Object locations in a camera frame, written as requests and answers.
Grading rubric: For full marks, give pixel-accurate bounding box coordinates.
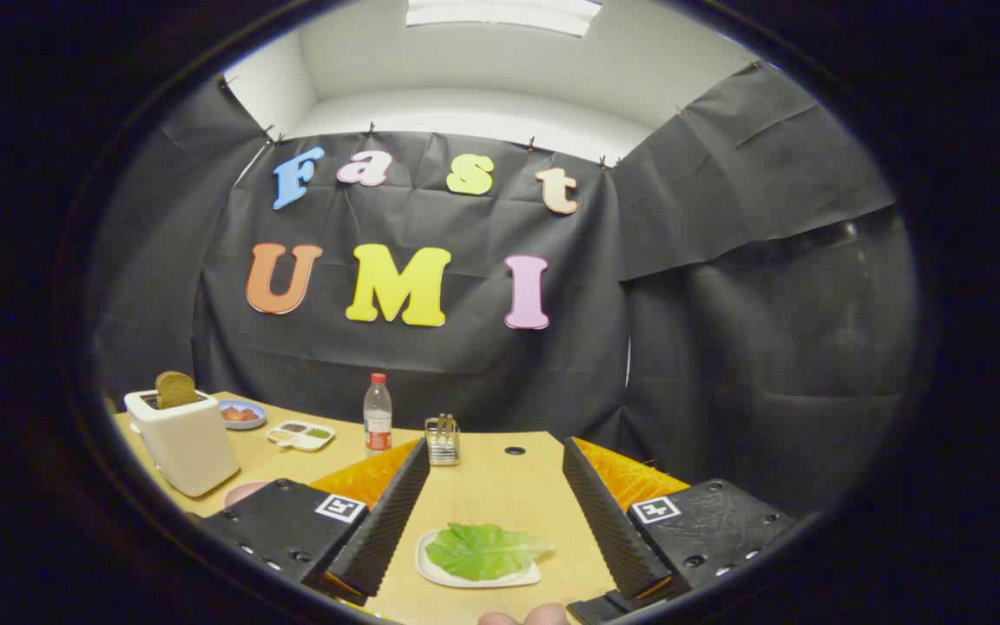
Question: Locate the white toaster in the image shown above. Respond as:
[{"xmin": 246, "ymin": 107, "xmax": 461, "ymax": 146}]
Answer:
[{"xmin": 124, "ymin": 389, "xmax": 240, "ymax": 497}]

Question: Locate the ceiling light panel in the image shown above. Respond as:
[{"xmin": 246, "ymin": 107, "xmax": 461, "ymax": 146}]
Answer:
[{"xmin": 405, "ymin": 0, "xmax": 605, "ymax": 37}]

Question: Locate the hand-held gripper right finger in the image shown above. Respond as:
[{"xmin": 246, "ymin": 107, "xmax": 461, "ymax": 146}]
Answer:
[{"xmin": 562, "ymin": 437, "xmax": 800, "ymax": 609}]

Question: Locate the clear water bottle red cap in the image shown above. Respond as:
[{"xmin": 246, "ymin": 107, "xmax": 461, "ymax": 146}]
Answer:
[{"xmin": 364, "ymin": 373, "xmax": 393, "ymax": 457}]

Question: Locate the green lettuce leaf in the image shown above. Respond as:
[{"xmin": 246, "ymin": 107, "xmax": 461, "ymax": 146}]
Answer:
[{"xmin": 425, "ymin": 523, "xmax": 556, "ymax": 582}]

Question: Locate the blue plate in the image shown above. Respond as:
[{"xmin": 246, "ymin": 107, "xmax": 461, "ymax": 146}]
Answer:
[{"xmin": 218, "ymin": 399, "xmax": 267, "ymax": 431}]

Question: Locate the white rectangular plate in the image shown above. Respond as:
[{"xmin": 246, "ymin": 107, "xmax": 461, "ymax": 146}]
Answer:
[{"xmin": 415, "ymin": 528, "xmax": 543, "ymax": 589}]

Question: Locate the metal wire utensil holder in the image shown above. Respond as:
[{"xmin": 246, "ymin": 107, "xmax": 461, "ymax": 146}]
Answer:
[{"xmin": 424, "ymin": 415, "xmax": 462, "ymax": 467}]

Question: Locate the brown bread slice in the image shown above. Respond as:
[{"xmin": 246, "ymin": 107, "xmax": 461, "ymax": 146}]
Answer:
[{"xmin": 155, "ymin": 372, "xmax": 200, "ymax": 410}]

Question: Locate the white divided condiment tray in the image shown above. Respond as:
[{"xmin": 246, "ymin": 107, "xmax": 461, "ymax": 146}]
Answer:
[{"xmin": 266, "ymin": 420, "xmax": 336, "ymax": 452}]

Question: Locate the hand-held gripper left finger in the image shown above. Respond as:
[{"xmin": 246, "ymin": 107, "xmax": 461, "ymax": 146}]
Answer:
[{"xmin": 192, "ymin": 437, "xmax": 431, "ymax": 609}]

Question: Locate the pink round plate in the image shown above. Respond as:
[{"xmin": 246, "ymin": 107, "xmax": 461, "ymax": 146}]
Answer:
[{"xmin": 222, "ymin": 480, "xmax": 275, "ymax": 510}]

